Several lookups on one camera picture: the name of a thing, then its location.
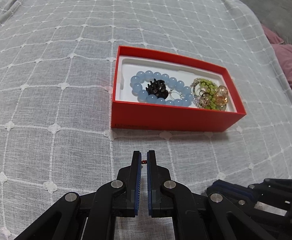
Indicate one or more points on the black hair claw clip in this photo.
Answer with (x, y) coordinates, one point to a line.
(157, 90)

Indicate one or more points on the grey checked bedspread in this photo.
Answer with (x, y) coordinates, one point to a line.
(48, 92)

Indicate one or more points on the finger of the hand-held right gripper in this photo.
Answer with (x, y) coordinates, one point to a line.
(281, 187)
(232, 188)

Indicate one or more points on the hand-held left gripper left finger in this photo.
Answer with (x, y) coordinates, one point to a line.
(136, 185)

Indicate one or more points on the pink pillow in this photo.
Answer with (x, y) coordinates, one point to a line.
(291, 65)

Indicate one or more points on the small gold red earring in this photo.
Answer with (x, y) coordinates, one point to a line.
(143, 162)

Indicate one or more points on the amber glass charm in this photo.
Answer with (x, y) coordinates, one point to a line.
(221, 95)

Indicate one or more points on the grey blanket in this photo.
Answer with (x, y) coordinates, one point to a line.
(276, 2)

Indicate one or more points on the red cardboard box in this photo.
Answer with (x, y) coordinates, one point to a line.
(171, 117)

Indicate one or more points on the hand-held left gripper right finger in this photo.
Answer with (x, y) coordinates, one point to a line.
(150, 185)

